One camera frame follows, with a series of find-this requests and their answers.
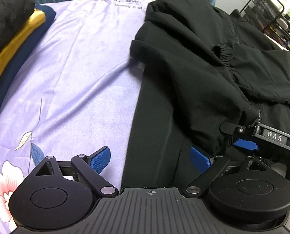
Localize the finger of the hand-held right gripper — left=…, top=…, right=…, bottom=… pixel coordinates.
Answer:
left=232, top=138, right=259, bottom=152
left=219, top=122, right=256, bottom=136

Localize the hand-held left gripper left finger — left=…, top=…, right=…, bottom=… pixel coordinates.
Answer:
left=34, top=146, right=119, bottom=197

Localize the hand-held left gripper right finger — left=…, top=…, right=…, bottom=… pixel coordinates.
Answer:
left=185, top=145, right=268, bottom=198

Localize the black jacket with white print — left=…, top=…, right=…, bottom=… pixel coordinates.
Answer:
left=121, top=0, right=290, bottom=189

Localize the lilac floral bed sheet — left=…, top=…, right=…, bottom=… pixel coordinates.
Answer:
left=0, top=0, right=160, bottom=234

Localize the black metal rack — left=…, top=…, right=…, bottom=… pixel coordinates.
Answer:
left=239, top=0, right=290, bottom=54

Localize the navy folded cloth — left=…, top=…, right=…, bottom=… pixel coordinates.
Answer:
left=0, top=4, right=57, bottom=133

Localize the yellow folded cloth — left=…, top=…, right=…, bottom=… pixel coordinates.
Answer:
left=0, top=8, right=47, bottom=95

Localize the black knit sweater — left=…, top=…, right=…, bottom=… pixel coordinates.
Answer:
left=0, top=0, right=36, bottom=62

